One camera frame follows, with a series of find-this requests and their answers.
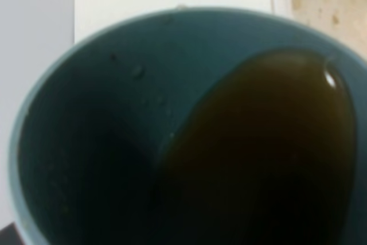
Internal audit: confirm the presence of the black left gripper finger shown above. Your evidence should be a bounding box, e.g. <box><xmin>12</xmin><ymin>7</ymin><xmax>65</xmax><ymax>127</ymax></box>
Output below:
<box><xmin>0</xmin><ymin>223</ymin><xmax>24</xmax><ymax>245</ymax></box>

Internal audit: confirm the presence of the teal green plastic cup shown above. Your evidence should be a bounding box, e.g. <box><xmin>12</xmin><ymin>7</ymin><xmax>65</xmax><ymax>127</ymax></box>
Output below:
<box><xmin>9</xmin><ymin>8</ymin><xmax>366</xmax><ymax>244</ymax></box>

